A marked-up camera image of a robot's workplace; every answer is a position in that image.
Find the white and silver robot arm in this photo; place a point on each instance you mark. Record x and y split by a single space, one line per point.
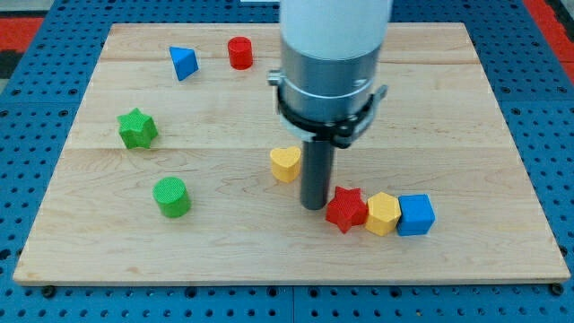
324 86

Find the blue triangular prism block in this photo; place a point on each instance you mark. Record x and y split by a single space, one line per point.
184 61

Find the green star block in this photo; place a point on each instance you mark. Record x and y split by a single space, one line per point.
136 129

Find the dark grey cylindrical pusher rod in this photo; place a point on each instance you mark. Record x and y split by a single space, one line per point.
317 161

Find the blue cube block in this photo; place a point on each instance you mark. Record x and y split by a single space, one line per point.
417 215

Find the red star block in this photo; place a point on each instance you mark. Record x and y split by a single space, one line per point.
346 209

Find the yellow heart block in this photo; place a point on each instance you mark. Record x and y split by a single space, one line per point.
285 163

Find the red cylinder block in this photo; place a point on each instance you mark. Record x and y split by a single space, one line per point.
240 53

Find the yellow hexagon block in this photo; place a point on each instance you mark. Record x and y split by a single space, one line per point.
384 213

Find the light wooden board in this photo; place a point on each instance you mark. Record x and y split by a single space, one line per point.
438 132

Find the green cylinder block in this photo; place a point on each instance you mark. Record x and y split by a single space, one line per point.
171 196

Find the black clamp ring mount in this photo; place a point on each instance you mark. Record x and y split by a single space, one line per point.
341 133

